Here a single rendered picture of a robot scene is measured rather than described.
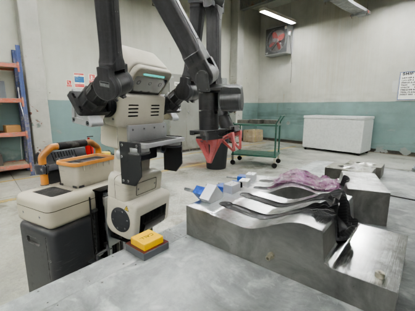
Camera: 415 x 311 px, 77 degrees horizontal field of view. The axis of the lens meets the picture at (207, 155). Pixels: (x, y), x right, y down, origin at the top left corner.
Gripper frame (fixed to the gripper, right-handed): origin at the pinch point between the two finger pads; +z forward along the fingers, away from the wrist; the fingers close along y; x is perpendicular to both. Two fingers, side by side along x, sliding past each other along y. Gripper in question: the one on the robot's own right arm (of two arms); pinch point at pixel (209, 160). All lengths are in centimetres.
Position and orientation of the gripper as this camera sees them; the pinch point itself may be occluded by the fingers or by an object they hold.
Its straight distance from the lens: 78.0
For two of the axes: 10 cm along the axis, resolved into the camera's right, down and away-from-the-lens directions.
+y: 6.5, -1.4, 7.5
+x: -7.6, -1.0, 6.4
